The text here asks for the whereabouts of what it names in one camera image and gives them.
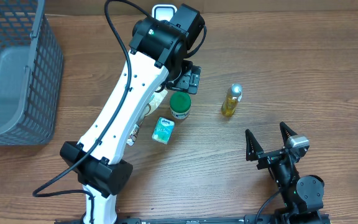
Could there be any white barcode scanner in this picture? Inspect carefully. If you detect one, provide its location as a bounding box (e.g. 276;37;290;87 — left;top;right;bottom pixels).
152;4;177;21

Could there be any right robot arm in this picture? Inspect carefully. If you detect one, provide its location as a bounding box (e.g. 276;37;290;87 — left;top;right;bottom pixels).
244;122;331;223

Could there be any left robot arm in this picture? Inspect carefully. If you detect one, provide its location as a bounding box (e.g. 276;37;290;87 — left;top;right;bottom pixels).
60;4;206;223

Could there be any green lid jar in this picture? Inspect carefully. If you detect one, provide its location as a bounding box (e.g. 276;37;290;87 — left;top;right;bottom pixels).
170;92;191;119

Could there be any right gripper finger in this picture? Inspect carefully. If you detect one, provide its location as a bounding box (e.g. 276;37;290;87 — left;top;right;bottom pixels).
245;129;264;161
280;121;297;145

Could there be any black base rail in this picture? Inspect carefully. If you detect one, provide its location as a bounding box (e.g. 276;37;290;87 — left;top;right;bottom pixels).
54;213;331;224

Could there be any brown white snack wrapper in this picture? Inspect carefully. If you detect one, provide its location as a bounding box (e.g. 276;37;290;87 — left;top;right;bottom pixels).
127;90;168;146

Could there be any yellow dish soap bottle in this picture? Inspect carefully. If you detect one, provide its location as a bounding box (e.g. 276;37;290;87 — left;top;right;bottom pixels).
221;83;242;117

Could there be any grey plastic mesh basket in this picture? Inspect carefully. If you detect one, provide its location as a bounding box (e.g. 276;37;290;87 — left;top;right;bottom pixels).
0;0;64;146

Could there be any teal white tissue pack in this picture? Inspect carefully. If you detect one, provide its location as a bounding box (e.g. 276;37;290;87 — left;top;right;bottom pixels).
152;117;175;144

